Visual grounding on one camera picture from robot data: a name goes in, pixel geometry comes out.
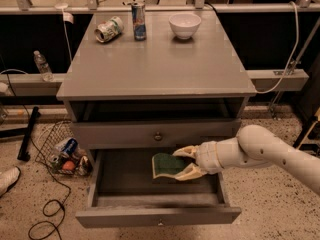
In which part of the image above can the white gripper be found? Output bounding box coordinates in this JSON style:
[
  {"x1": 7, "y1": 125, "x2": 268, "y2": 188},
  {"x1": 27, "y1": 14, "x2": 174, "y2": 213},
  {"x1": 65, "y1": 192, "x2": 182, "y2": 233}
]
[{"x1": 173, "y1": 141, "x2": 223, "y2": 181}]

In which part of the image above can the green yellow sponge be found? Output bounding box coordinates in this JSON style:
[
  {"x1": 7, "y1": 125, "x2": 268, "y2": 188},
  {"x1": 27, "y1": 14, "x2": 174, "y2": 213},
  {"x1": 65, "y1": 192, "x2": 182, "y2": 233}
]
[{"x1": 152, "y1": 153, "x2": 188, "y2": 179}]

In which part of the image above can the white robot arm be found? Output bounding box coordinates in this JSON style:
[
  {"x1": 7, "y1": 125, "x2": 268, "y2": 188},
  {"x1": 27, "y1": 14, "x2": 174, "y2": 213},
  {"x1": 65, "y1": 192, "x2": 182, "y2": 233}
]
[{"x1": 173, "y1": 125, "x2": 320, "y2": 195}]

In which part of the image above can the round metal drawer knob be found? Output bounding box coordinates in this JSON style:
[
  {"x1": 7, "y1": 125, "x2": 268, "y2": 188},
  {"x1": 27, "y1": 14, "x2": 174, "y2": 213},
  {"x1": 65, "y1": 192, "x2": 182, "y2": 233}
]
[{"x1": 154, "y1": 132, "x2": 163, "y2": 141}]

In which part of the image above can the grey wooden drawer cabinet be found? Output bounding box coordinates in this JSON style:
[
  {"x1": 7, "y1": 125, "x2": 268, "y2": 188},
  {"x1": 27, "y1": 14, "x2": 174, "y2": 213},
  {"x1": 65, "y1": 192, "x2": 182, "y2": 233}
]
[{"x1": 55, "y1": 9, "x2": 258, "y2": 150}]

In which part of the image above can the open grey bottom drawer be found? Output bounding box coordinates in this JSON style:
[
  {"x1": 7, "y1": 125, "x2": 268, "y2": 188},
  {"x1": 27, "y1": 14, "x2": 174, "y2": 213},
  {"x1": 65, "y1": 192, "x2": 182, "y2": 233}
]
[{"x1": 76, "y1": 148, "x2": 241, "y2": 228}]

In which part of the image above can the closed grey upper drawer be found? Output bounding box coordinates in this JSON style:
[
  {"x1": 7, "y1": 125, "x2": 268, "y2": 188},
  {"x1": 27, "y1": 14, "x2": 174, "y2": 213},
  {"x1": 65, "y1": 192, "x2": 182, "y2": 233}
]
[{"x1": 71, "y1": 119, "x2": 241, "y2": 149}]

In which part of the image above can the black wheeled cart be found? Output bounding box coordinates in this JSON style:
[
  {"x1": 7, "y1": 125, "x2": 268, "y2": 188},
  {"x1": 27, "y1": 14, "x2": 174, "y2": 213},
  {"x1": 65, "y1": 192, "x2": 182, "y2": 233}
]
[{"x1": 293, "y1": 108, "x2": 320, "y2": 154}]

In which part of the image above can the blue can in basket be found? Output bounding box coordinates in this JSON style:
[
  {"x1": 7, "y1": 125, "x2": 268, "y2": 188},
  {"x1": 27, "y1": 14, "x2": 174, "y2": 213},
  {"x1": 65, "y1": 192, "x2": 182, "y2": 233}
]
[{"x1": 61, "y1": 138, "x2": 78, "y2": 158}]

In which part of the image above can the orange ball in basket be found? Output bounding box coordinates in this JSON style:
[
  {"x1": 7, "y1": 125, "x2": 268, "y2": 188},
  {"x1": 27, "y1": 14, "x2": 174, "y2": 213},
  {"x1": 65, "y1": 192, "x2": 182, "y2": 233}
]
[{"x1": 62, "y1": 161, "x2": 75, "y2": 171}]

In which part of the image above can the white ceramic bowl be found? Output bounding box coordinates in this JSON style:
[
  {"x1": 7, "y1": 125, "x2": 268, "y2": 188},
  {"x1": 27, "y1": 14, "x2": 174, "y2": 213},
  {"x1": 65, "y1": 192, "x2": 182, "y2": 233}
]
[{"x1": 169, "y1": 13, "x2": 202, "y2": 39}]

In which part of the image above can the crushed green white can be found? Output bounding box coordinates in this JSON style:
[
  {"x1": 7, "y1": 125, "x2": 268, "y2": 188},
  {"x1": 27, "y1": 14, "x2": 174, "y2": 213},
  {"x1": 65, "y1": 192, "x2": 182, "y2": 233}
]
[{"x1": 94, "y1": 16, "x2": 124, "y2": 43}]

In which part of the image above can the upright blue silver can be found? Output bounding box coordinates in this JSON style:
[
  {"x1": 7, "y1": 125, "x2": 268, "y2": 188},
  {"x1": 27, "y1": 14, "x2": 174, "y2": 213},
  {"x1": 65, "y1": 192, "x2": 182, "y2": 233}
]
[{"x1": 131, "y1": 2, "x2": 146, "y2": 41}]

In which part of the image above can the black bar on floor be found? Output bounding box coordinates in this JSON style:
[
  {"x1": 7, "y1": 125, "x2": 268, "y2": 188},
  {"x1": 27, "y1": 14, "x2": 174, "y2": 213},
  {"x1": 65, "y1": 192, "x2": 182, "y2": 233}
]
[{"x1": 17, "y1": 106, "x2": 40, "y2": 162}]

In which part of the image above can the clear plastic water bottle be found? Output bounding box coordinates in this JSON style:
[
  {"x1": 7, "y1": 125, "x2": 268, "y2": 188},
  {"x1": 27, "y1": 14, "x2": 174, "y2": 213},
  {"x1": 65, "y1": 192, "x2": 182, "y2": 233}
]
[{"x1": 33, "y1": 50, "x2": 54, "y2": 82}]

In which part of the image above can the white shoe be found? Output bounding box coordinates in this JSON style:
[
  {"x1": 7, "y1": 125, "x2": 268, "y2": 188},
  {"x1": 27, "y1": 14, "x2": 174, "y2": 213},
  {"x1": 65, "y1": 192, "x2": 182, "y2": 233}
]
[{"x1": 0, "y1": 167, "x2": 21, "y2": 197}]

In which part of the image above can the wire basket on floor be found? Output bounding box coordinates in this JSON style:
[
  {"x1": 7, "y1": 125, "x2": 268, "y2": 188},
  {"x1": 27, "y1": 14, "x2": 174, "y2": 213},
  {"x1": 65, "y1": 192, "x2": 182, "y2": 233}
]
[{"x1": 36, "y1": 121, "x2": 92, "y2": 176}]

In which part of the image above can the white cable left side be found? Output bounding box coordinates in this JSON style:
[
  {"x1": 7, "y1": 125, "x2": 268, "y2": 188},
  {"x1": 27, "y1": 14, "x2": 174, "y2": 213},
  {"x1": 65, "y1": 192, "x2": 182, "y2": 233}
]
[{"x1": 49, "y1": 0, "x2": 75, "y2": 62}]

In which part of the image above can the white cable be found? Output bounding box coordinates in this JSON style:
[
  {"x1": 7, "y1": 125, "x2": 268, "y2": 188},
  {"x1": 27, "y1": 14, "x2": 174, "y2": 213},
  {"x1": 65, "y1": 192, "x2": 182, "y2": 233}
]
[
  {"x1": 255, "y1": 1, "x2": 300, "y2": 95},
  {"x1": 49, "y1": 0, "x2": 75, "y2": 62}
]

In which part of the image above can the white cable right side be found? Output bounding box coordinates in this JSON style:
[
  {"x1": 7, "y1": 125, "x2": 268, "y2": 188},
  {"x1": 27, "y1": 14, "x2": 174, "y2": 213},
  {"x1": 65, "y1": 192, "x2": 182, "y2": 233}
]
[{"x1": 255, "y1": 1, "x2": 300, "y2": 95}]

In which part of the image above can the black cable on floor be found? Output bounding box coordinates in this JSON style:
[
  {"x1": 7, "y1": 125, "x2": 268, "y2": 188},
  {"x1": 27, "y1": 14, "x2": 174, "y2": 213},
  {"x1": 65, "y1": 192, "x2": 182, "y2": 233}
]
[{"x1": 0, "y1": 71, "x2": 72, "y2": 240}]

